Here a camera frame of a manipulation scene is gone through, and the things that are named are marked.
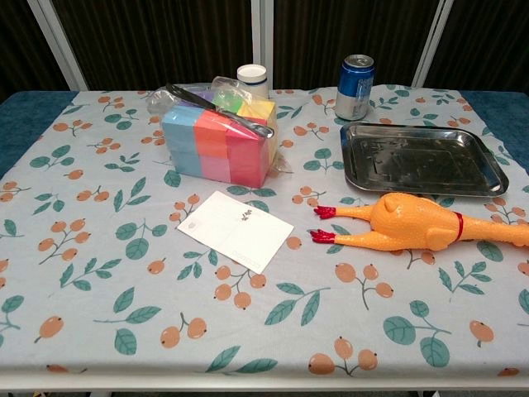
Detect light blue foam block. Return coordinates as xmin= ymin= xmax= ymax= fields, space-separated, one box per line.
xmin=169 ymin=147 xmax=204 ymax=178

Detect yellow foam block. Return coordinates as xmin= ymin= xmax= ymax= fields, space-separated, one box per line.
xmin=237 ymin=98 xmax=278 ymax=165

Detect orange rubber chicken toy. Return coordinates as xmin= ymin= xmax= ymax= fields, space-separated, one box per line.
xmin=309 ymin=192 xmax=529 ymax=254

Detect green foam block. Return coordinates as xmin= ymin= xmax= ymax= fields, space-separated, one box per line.
xmin=214 ymin=88 xmax=245 ymax=115

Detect black-handled metal tongs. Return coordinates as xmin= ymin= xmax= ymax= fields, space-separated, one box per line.
xmin=164 ymin=84 xmax=275 ymax=139

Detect floral print tablecloth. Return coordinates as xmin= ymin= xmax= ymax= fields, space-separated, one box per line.
xmin=0 ymin=84 xmax=529 ymax=380

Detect purple foam block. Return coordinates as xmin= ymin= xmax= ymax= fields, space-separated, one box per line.
xmin=190 ymin=88 xmax=218 ymax=111

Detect stainless steel tray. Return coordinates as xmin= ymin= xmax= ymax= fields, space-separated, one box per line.
xmin=339 ymin=122 xmax=510 ymax=199

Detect blue and silver can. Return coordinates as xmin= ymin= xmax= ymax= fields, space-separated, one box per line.
xmin=334 ymin=54 xmax=376 ymax=122

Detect orange foam block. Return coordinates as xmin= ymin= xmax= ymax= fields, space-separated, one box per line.
xmin=193 ymin=109 xmax=232 ymax=159

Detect clear plastic bag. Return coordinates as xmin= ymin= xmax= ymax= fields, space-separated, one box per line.
xmin=146 ymin=76 xmax=291 ymax=179

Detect white lidded bottle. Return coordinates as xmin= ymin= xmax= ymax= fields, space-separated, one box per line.
xmin=236 ymin=64 xmax=270 ymax=99

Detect white postcard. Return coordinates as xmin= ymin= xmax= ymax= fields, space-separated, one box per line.
xmin=176 ymin=190 xmax=295 ymax=275

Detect pink foam block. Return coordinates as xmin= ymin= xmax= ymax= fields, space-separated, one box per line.
xmin=198 ymin=152 xmax=232 ymax=184

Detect magenta foam block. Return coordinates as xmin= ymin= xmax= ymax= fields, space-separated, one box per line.
xmin=225 ymin=122 xmax=272 ymax=189

